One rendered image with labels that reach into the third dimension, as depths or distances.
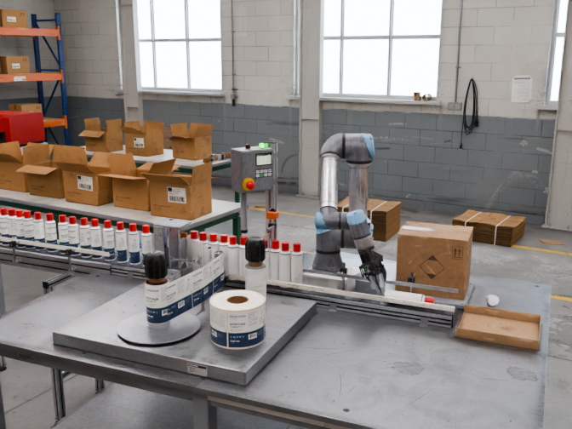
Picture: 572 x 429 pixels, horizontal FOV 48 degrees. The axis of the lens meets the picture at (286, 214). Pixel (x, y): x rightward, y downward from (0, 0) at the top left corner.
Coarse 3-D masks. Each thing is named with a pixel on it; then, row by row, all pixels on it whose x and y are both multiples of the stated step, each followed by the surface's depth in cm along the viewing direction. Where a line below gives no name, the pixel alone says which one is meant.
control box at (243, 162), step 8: (232, 152) 282; (240, 152) 277; (248, 152) 278; (256, 152) 280; (264, 152) 282; (272, 152) 285; (232, 160) 283; (240, 160) 277; (248, 160) 279; (272, 160) 285; (232, 168) 284; (240, 168) 278; (248, 168) 279; (256, 168) 282; (264, 168) 284; (272, 168) 286; (232, 176) 285; (240, 176) 279; (248, 176) 280; (272, 176) 287; (232, 184) 286; (240, 184) 280; (256, 184) 283; (264, 184) 286; (272, 184) 288; (240, 192) 281
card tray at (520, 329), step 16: (464, 320) 259; (480, 320) 259; (496, 320) 259; (512, 320) 259; (528, 320) 258; (464, 336) 243; (480, 336) 241; (496, 336) 238; (512, 336) 236; (528, 336) 244
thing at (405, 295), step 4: (384, 292) 264; (388, 292) 264; (392, 292) 263; (396, 292) 263; (400, 292) 263; (404, 292) 263; (388, 296) 263; (392, 296) 262; (396, 296) 262; (400, 296) 261; (404, 296) 261; (408, 296) 260; (412, 296) 260; (416, 296) 259; (420, 296) 259; (424, 296) 259; (416, 300) 259; (420, 300) 258; (424, 300) 259; (428, 300) 258; (432, 300) 257
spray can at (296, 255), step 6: (294, 246) 276; (294, 252) 277; (300, 252) 277; (294, 258) 276; (300, 258) 277; (294, 264) 277; (300, 264) 277; (294, 270) 278; (300, 270) 278; (294, 276) 278; (300, 276) 279; (294, 282) 279; (300, 282) 279
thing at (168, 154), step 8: (88, 152) 741; (112, 152) 741; (120, 152) 741; (168, 152) 742; (88, 160) 735; (136, 160) 689; (144, 160) 687; (152, 160) 687; (160, 160) 687; (176, 160) 688; (184, 160) 688; (192, 160) 688; (200, 160) 688; (224, 160) 688; (184, 168) 657; (216, 168) 678; (224, 168) 690
